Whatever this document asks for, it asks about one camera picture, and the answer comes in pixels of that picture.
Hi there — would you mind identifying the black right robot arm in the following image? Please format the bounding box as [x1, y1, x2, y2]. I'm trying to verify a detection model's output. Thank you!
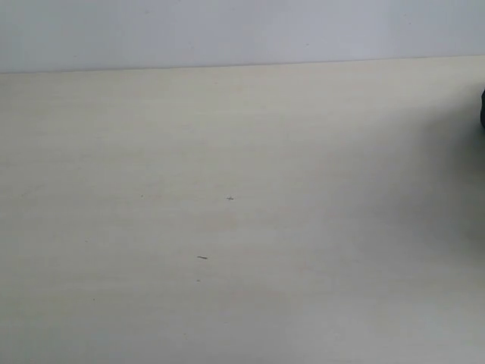
[480, 90, 485, 129]

